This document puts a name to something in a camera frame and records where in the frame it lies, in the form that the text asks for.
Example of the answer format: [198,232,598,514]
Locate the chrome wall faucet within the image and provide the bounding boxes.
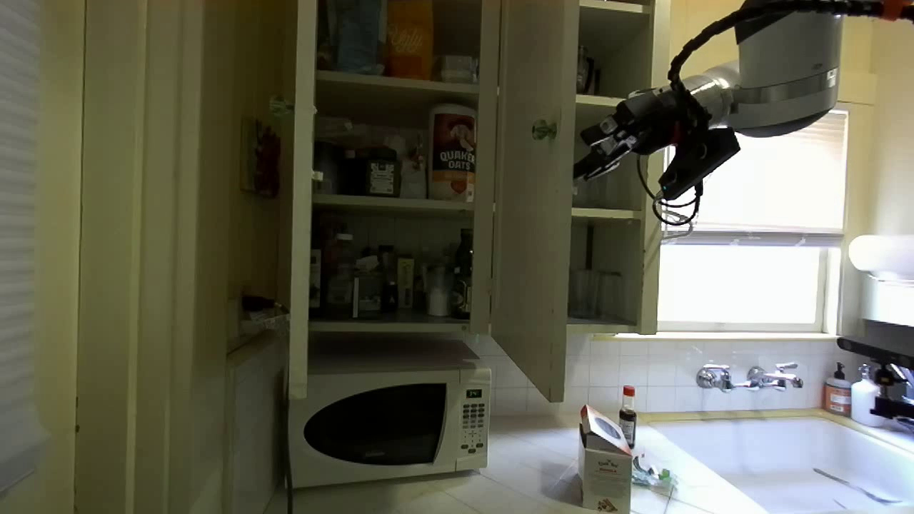
[692,357,808,394]

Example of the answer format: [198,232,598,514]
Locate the soy sauce bottle red cap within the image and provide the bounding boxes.
[617,383,642,450]

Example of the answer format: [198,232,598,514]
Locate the dark red hanging pouch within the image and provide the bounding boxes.
[245,117,287,203]

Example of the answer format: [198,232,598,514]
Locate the orange box on shelf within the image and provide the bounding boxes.
[384,0,440,83]

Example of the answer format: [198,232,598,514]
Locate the white door blind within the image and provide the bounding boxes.
[0,0,46,471]

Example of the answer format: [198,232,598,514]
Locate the blue food bag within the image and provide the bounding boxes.
[317,0,390,76]

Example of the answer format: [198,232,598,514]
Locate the white plastic bottle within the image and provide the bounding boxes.
[848,363,887,427]

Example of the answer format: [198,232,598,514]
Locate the cream cabinet door with knob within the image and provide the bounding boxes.
[493,0,584,406]

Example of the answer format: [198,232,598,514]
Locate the white panel room door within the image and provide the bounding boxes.
[0,0,87,514]

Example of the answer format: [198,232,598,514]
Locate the dark glass bottle with label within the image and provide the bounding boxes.
[450,224,477,323]

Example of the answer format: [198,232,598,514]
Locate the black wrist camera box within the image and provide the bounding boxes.
[658,126,744,203]

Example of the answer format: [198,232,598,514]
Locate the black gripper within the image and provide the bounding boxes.
[571,83,715,186]

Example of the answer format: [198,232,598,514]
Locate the white orange carton box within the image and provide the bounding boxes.
[575,401,638,514]

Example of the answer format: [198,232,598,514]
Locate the white shaker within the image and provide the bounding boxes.
[427,262,455,320]

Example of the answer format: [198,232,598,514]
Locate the cream cabinet door without knob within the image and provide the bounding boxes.
[225,0,297,360]

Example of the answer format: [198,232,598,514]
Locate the small white food box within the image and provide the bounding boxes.
[398,137,433,203]

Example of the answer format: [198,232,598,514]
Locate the tall clear bottle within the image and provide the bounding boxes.
[323,232,358,323]

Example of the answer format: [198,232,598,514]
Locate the white window blind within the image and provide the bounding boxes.
[664,106,851,237]

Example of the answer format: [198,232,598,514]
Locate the small beige box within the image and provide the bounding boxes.
[394,252,421,317]

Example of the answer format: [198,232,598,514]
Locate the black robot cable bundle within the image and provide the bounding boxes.
[635,0,757,234]

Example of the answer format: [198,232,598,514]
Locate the small white jar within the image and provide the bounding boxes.
[437,52,480,84]

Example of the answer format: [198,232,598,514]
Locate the white framed window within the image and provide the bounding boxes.
[651,99,857,341]

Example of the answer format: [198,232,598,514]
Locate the crumpled clear plastic bag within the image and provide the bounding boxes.
[311,114,374,157]

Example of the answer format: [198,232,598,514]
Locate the oats canister with red label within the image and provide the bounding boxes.
[427,103,480,203]

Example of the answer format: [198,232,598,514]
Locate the white microwave oven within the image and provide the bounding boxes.
[283,337,498,490]

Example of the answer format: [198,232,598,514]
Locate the white paper towel roll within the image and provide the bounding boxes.
[847,232,914,280]

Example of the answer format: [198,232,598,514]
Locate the cream wall cabinet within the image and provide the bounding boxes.
[280,0,668,401]

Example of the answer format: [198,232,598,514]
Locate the small dark jar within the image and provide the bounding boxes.
[338,149,373,200]

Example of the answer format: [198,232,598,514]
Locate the green glass cabinet knob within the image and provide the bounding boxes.
[528,114,562,146]

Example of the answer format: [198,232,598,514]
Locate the orange soap dispenser bottle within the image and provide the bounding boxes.
[821,360,854,420]

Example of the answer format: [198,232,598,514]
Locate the tin with white label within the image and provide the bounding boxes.
[367,149,404,200]

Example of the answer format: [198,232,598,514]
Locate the white sink basin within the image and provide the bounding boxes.
[642,411,914,514]

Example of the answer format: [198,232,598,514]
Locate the green food box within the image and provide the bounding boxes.
[355,247,387,320]

